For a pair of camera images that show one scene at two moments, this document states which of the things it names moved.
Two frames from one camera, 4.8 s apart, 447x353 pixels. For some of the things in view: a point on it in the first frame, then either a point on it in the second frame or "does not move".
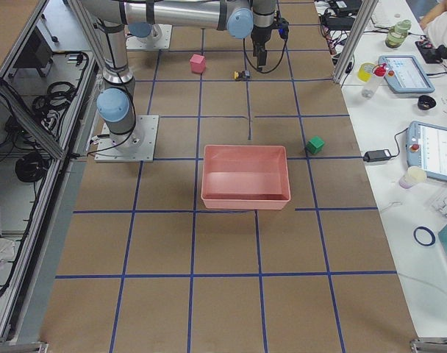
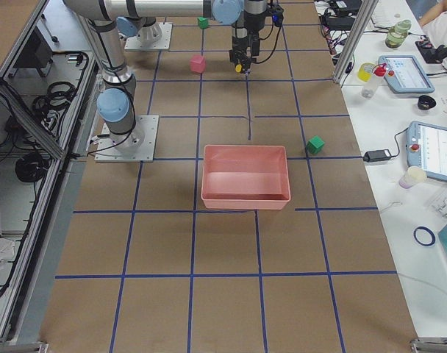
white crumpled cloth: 0,250 does not move
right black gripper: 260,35 -> 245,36
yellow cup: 365,71 does not move
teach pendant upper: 406,75 does not move
